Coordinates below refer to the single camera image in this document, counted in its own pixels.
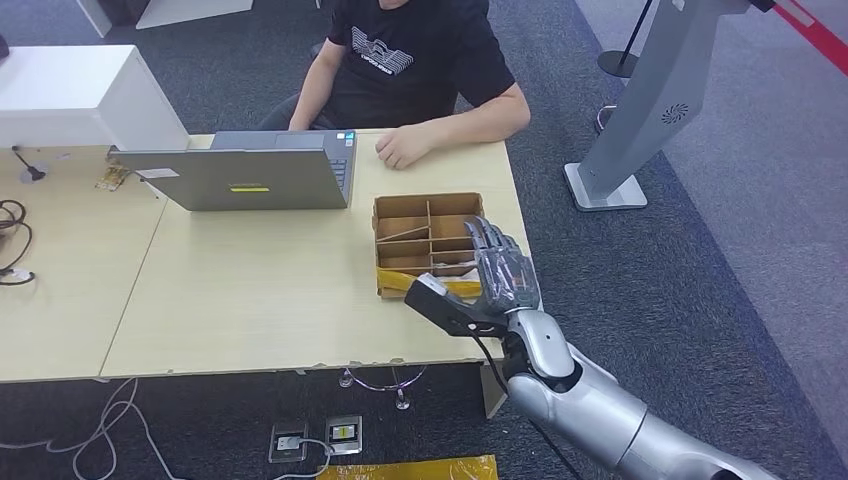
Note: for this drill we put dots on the person's left hand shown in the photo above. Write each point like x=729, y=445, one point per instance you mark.
x=404, y=146

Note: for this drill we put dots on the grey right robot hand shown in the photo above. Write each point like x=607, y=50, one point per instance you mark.
x=507, y=278

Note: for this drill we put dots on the person's left forearm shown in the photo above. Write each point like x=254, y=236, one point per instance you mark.
x=484, y=126

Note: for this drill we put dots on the person's right forearm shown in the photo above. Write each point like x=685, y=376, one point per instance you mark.
x=306, y=99

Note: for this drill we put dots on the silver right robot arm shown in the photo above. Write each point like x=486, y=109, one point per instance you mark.
x=583, y=404

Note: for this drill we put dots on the person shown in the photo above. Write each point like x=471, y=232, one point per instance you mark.
x=404, y=73

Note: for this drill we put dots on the yellow patterned card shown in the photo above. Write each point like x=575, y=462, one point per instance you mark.
x=112, y=177

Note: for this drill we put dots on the white crumpled paper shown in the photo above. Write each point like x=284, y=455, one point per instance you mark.
x=460, y=273

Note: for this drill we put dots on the cardboard divider box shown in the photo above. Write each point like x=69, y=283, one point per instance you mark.
x=404, y=228

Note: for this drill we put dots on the beige desk leg panel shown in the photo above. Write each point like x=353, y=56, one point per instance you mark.
x=493, y=391

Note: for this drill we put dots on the grey laptop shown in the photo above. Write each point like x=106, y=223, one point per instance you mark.
x=252, y=179

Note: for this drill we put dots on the silver floor socket plate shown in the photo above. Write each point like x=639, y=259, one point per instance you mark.
x=344, y=434

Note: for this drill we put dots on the grey kiosk stand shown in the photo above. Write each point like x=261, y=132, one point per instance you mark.
x=656, y=93

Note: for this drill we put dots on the white furniture base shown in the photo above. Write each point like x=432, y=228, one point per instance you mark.
x=192, y=12

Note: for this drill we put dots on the floor socket with plug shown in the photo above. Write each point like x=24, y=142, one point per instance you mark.
x=288, y=444

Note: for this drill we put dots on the white cabinet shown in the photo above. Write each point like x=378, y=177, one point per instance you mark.
x=73, y=93

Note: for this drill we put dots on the black stalk on grey disc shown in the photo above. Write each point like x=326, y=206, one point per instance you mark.
x=32, y=173

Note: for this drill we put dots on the red barrier belt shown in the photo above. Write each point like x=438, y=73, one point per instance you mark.
x=818, y=36

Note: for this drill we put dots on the black camera bracket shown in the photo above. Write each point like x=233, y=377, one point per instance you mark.
x=457, y=314

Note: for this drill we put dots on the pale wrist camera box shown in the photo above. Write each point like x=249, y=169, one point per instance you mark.
x=429, y=285

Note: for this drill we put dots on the black stanchion post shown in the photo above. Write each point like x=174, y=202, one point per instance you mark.
x=619, y=64

